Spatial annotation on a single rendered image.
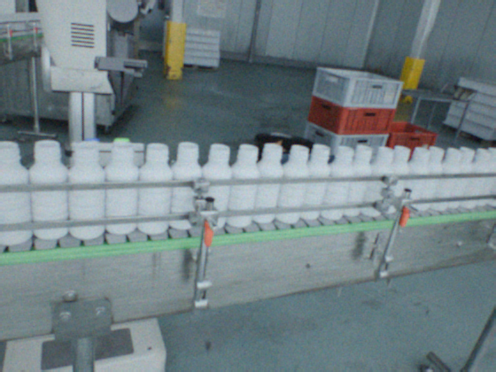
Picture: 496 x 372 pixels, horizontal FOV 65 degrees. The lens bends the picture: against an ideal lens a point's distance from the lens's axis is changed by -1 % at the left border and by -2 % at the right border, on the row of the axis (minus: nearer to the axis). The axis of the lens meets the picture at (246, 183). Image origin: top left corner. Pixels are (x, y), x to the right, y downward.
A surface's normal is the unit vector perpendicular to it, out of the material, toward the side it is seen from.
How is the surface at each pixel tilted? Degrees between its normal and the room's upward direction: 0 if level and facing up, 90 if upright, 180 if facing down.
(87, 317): 90
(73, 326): 90
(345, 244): 90
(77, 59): 90
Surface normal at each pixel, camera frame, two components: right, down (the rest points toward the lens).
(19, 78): 0.08, 0.40
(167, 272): 0.38, 0.41
